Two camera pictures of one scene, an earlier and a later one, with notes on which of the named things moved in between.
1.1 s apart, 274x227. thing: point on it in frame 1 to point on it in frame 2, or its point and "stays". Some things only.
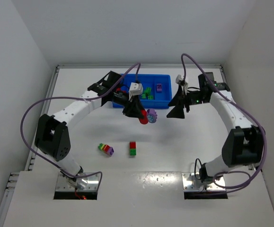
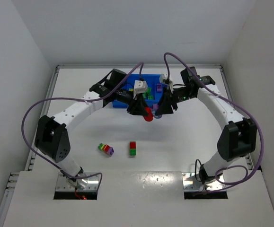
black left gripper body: [130, 106] stays
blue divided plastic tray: [160, 85] stays
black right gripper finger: [177, 112] to [164, 106]
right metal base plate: [190, 183] stays
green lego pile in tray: [147, 93] stays
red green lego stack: [133, 148] stays
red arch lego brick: [145, 120] to [149, 116]
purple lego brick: [159, 88] stays
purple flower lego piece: [152, 116] to [154, 110]
